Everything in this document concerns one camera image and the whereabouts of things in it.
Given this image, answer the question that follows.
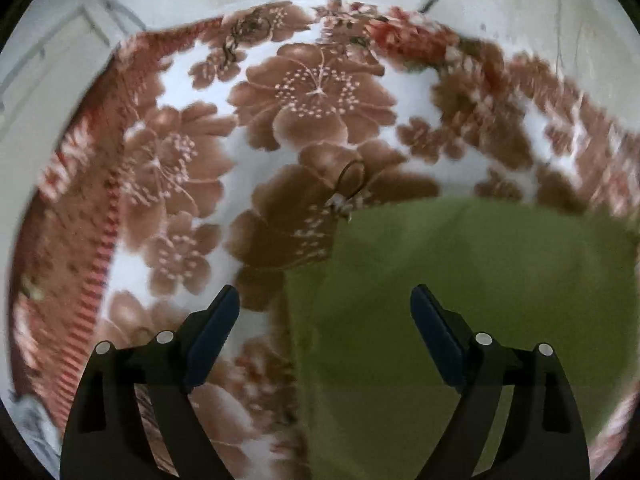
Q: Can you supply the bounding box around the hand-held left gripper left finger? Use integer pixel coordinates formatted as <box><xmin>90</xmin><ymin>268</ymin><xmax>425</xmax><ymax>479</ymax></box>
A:
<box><xmin>59</xmin><ymin>284</ymin><xmax>241</xmax><ymax>480</ymax></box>

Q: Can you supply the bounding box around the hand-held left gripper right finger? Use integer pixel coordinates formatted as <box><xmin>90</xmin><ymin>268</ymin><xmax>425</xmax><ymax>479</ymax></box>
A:
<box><xmin>409</xmin><ymin>284</ymin><xmax>592</xmax><ymax>480</ymax></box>

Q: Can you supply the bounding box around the green hooded jacket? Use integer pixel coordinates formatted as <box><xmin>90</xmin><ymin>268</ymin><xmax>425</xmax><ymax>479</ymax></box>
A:
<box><xmin>285</xmin><ymin>160</ymin><xmax>640</xmax><ymax>480</ymax></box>

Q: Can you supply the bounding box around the white purple floral sheet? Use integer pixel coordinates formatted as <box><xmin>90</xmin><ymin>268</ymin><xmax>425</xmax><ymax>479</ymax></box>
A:
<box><xmin>0</xmin><ymin>392</ymin><xmax>59</xmax><ymax>479</ymax></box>

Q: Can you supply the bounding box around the red floral blanket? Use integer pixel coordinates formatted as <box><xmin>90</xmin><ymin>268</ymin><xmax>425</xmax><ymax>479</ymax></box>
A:
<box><xmin>10</xmin><ymin>0</ymin><xmax>640</xmax><ymax>480</ymax></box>

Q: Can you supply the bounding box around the white bed headboard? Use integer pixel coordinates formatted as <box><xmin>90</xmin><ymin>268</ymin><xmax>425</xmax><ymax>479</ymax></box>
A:
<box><xmin>0</xmin><ymin>0</ymin><xmax>151</xmax><ymax>201</ymax></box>

